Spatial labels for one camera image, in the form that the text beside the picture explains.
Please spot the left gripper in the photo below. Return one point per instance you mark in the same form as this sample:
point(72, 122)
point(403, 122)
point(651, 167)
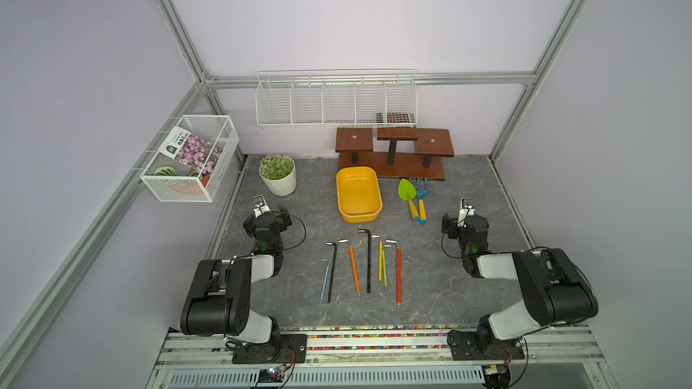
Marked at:
point(282, 220)

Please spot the flower seed packet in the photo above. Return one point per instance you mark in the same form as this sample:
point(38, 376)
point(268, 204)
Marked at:
point(191, 150)

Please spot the green hex key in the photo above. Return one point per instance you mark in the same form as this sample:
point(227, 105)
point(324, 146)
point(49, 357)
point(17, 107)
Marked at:
point(384, 266)

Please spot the long white wire basket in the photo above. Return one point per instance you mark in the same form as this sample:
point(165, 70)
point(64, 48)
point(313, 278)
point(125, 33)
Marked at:
point(337, 98)

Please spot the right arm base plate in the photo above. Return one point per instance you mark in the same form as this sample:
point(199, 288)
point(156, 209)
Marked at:
point(466, 345)

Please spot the yellow plastic storage box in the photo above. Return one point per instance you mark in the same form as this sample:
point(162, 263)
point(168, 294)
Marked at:
point(358, 194)

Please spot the aluminium mounting rail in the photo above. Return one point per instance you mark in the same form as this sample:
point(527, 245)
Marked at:
point(388, 357)

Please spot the white wire side basket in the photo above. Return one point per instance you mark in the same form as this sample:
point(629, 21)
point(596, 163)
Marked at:
point(172, 182)

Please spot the white potted green plant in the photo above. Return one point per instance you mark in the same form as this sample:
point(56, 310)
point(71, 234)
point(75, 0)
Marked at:
point(278, 172)

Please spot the green garden trowel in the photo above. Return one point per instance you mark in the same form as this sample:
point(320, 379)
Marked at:
point(407, 192)

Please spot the orange hex key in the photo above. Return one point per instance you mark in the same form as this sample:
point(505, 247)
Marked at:
point(354, 267)

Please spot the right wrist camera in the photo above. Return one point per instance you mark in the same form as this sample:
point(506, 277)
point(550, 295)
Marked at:
point(466, 210)

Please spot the red hex key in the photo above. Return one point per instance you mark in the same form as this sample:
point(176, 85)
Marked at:
point(399, 296)

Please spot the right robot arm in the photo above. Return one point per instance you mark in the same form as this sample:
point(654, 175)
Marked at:
point(554, 290)

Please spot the brown wooden stand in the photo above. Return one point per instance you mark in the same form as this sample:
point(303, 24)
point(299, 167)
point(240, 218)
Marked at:
point(396, 152)

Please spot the small black hex key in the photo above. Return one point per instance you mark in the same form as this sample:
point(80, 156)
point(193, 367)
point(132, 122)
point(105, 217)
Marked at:
point(334, 246)

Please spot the teal garden fork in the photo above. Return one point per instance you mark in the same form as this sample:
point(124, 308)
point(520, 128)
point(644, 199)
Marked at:
point(422, 191)

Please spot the yellow hex key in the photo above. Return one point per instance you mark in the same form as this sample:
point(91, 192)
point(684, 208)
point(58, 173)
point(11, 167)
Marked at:
point(380, 251)

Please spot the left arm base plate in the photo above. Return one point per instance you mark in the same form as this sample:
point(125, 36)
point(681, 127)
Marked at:
point(270, 348)

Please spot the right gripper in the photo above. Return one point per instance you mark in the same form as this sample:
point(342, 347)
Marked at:
point(452, 223)

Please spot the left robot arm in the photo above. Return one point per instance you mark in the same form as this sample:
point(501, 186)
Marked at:
point(218, 300)

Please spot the large black hex key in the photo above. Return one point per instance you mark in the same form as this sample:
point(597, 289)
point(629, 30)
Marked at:
point(369, 248)

